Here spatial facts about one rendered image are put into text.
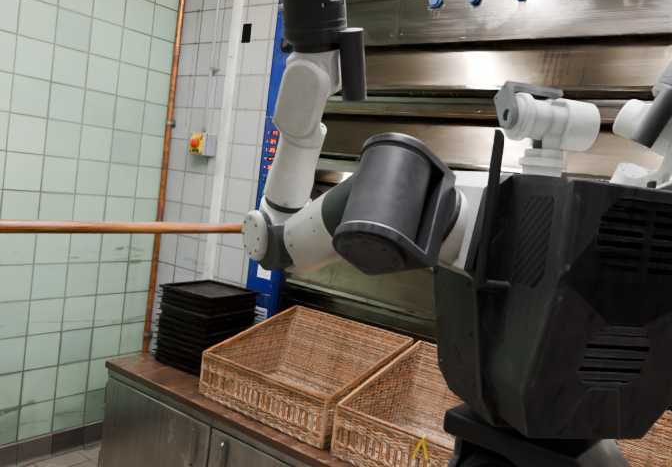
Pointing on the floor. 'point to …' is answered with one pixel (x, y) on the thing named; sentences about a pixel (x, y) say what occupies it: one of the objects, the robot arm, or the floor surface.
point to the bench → (187, 425)
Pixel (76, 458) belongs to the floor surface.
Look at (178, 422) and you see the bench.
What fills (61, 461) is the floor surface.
